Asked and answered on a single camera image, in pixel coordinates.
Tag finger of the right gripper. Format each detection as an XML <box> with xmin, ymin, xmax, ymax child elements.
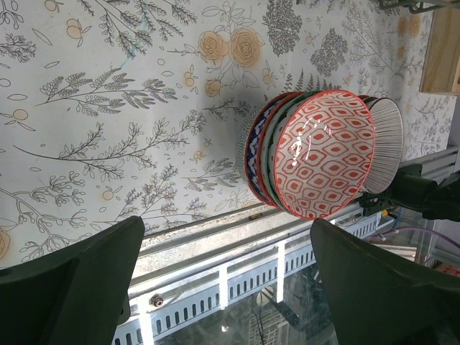
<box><xmin>361</xmin><ymin>164</ymin><xmax>459</xmax><ymax>221</ymax></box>

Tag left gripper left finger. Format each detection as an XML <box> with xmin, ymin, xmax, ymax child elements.
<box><xmin>1</xmin><ymin>216</ymin><xmax>144</xmax><ymax>344</ymax></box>

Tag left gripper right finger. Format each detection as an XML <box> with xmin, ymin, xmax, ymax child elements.
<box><xmin>310</xmin><ymin>218</ymin><xmax>459</xmax><ymax>344</ymax></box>

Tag red diamond pattern bowl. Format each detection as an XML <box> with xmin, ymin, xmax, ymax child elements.
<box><xmin>272</xmin><ymin>89</ymin><xmax>375</xmax><ymax>220</ymax></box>

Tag left stack lower bowls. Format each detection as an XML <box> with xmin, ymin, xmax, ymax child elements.
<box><xmin>235</xmin><ymin>91</ymin><xmax>317</xmax><ymax>209</ymax></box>

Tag purple striped bowl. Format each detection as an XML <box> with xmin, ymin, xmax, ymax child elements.
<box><xmin>364</xmin><ymin>98</ymin><xmax>404</xmax><ymax>194</ymax></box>

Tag aluminium rail frame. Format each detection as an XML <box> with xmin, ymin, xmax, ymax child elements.
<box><xmin>111</xmin><ymin>143</ymin><xmax>460</xmax><ymax>345</ymax></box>

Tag wooden tray frame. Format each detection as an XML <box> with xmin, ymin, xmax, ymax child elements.
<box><xmin>419</xmin><ymin>7</ymin><xmax>459</xmax><ymax>96</ymax></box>

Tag grey wire dish rack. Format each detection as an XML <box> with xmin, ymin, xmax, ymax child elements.
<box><xmin>377</xmin><ymin>0</ymin><xmax>460</xmax><ymax>14</ymax></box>

